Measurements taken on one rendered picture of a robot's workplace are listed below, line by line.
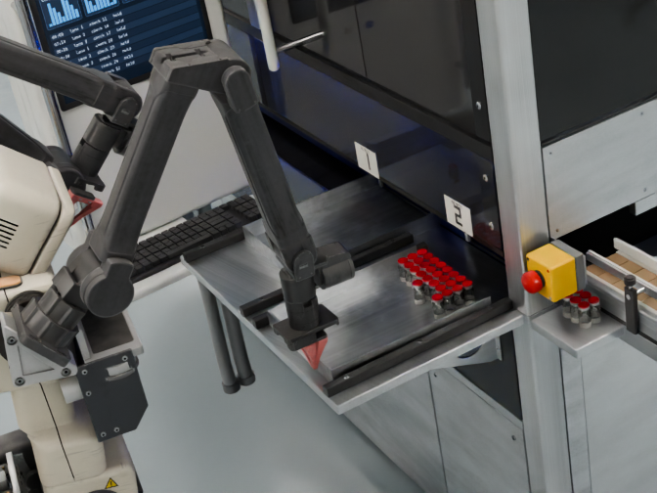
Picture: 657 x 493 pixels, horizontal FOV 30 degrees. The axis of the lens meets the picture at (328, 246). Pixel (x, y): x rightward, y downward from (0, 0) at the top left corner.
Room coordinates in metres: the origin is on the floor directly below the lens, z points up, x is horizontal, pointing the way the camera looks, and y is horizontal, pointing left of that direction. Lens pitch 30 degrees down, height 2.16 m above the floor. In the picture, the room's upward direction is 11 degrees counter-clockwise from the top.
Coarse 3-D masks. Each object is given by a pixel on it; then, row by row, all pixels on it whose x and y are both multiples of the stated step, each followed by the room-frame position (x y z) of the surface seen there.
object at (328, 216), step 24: (336, 192) 2.44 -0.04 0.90; (360, 192) 2.46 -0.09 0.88; (384, 192) 2.44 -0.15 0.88; (312, 216) 2.39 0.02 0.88; (336, 216) 2.37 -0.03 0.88; (360, 216) 2.35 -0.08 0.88; (384, 216) 2.33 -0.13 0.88; (408, 216) 2.31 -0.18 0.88; (432, 216) 2.24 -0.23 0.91; (264, 240) 2.33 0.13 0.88; (336, 240) 2.27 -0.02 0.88; (360, 240) 2.25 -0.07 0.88; (384, 240) 2.20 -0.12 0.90
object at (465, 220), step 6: (450, 198) 2.05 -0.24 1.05; (450, 204) 2.05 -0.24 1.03; (456, 204) 2.03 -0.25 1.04; (450, 210) 2.05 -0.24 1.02; (456, 210) 2.03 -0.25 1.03; (462, 210) 2.01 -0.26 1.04; (468, 210) 1.99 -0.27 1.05; (450, 216) 2.05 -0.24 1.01; (462, 216) 2.01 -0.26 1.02; (468, 216) 1.99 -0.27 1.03; (450, 222) 2.06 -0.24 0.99; (462, 222) 2.01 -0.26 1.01; (468, 222) 1.99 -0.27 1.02; (462, 228) 2.02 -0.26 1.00; (468, 228) 2.00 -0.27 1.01; (468, 234) 2.00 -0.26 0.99
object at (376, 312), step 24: (384, 264) 2.10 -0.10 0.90; (336, 288) 2.05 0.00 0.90; (360, 288) 2.06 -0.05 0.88; (384, 288) 2.04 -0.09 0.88; (408, 288) 2.03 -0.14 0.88; (336, 312) 1.99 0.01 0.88; (360, 312) 1.97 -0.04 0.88; (384, 312) 1.96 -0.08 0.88; (408, 312) 1.94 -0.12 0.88; (432, 312) 1.93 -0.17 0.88; (456, 312) 1.86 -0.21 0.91; (336, 336) 1.91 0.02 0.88; (360, 336) 1.89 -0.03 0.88; (384, 336) 1.88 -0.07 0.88; (408, 336) 1.82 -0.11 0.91; (336, 360) 1.83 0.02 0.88; (360, 360) 1.78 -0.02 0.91
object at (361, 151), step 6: (360, 150) 2.36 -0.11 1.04; (366, 150) 2.33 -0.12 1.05; (360, 156) 2.36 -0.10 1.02; (366, 156) 2.34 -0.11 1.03; (372, 156) 2.31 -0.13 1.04; (360, 162) 2.37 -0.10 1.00; (366, 162) 2.34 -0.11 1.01; (372, 162) 2.31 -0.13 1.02; (366, 168) 2.34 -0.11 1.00; (372, 168) 2.32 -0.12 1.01; (372, 174) 2.32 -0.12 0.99
